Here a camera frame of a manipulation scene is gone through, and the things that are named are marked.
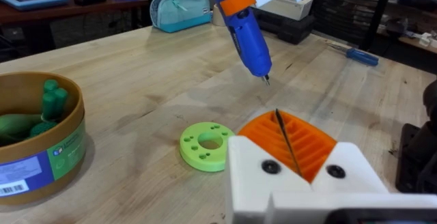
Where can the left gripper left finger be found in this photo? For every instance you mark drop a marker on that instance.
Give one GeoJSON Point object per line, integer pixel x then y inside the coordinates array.
{"type": "Point", "coordinates": [249, 169]}

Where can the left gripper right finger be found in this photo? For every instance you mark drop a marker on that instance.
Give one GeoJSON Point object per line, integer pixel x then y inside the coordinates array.
{"type": "Point", "coordinates": [345, 179]}

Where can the blue electric screwdriver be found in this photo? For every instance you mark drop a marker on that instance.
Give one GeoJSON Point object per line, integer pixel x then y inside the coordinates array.
{"type": "Point", "coordinates": [249, 43]}

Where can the white open box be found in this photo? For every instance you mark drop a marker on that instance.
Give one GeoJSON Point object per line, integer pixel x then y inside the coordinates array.
{"type": "Point", "coordinates": [290, 9]}

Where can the black tool case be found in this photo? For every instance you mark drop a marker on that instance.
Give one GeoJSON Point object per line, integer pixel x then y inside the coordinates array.
{"type": "Point", "coordinates": [290, 29]}

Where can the green disc with holes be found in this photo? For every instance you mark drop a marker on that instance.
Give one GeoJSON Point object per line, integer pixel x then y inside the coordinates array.
{"type": "Point", "coordinates": [201, 157]}

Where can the teal zip pouch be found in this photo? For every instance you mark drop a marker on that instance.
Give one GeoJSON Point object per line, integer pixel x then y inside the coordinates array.
{"type": "Point", "coordinates": [181, 10]}

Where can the brown wooden desk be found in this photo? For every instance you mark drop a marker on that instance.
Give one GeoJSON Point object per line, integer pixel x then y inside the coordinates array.
{"type": "Point", "coordinates": [68, 10]}

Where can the brown tub with green toys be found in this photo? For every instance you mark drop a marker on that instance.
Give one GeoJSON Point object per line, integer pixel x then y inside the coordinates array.
{"type": "Point", "coordinates": [34, 149]}

